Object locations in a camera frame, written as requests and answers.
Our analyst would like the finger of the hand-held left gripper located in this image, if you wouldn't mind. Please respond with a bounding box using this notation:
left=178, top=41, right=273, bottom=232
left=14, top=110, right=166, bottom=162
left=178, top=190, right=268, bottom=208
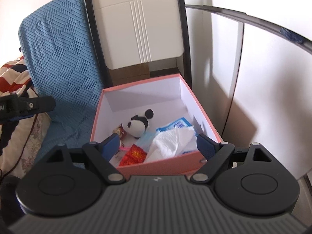
left=15, top=96, right=56, bottom=121

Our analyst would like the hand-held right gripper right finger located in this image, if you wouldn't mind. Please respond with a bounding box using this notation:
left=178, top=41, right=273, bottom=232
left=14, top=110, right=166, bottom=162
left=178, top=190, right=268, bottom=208
left=190, top=133, right=272, bottom=184

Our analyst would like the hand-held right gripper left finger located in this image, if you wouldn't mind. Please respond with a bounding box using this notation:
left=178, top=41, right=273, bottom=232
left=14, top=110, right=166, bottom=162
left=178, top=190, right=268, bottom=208
left=45, top=133, right=127, bottom=186

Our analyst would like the red foil packet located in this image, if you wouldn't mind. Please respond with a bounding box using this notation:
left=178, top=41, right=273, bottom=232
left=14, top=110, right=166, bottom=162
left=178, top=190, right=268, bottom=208
left=119, top=144, right=148, bottom=167

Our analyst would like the panda plush toy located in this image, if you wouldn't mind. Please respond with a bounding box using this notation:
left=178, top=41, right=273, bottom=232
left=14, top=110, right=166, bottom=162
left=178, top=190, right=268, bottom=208
left=122, top=109, right=154, bottom=137

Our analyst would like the blue wet wipes packet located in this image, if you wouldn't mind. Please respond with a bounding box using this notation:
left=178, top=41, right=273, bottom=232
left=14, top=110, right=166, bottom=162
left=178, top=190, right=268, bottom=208
left=156, top=118, right=203, bottom=155

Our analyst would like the white paper tissue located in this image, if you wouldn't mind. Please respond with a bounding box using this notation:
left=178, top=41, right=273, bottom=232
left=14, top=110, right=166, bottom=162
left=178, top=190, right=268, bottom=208
left=144, top=126, right=197, bottom=162

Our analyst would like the pink cardboard box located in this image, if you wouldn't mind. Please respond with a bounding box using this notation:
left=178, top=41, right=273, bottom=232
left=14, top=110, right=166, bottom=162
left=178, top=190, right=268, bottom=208
left=90, top=73, right=223, bottom=175

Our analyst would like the cream red black blanket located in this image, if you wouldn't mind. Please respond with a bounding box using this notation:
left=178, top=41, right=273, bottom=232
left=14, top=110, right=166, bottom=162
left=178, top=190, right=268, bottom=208
left=0, top=56, right=39, bottom=152

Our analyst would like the cream folding chair black frame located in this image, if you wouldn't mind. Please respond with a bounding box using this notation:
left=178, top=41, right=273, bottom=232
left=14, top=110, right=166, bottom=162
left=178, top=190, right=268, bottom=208
left=85, top=0, right=193, bottom=90

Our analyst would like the black curved rail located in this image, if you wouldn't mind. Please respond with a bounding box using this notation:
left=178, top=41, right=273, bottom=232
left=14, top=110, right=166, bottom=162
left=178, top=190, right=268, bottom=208
left=185, top=4, right=312, bottom=45

